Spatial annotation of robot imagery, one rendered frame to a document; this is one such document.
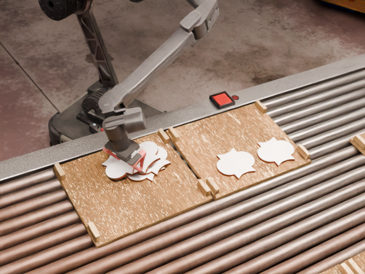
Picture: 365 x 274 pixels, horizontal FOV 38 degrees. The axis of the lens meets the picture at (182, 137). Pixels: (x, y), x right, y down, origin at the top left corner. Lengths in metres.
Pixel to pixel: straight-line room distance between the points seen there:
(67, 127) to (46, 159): 1.11
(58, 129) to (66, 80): 0.78
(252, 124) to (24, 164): 0.84
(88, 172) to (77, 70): 2.03
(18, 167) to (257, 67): 2.47
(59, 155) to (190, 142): 0.46
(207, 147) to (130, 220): 0.42
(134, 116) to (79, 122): 1.42
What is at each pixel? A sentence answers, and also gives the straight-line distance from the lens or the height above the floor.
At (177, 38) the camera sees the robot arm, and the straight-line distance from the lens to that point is 1.70.
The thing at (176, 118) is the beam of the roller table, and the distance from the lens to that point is 2.04.
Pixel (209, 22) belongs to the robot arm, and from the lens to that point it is 1.76.
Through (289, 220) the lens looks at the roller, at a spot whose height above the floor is 0.91.
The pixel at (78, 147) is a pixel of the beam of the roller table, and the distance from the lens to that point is 1.91.
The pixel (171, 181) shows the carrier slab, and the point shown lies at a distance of 1.78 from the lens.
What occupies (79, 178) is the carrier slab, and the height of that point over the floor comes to 0.94.
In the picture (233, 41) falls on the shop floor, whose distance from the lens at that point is 4.22.
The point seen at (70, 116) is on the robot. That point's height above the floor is 0.24.
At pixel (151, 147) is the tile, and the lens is 1.80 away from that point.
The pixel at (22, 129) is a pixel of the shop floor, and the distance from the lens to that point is 3.35.
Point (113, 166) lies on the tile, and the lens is 1.78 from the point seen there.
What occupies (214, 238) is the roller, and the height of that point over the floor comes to 0.91.
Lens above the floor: 2.26
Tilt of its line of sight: 43 degrees down
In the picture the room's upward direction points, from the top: 8 degrees clockwise
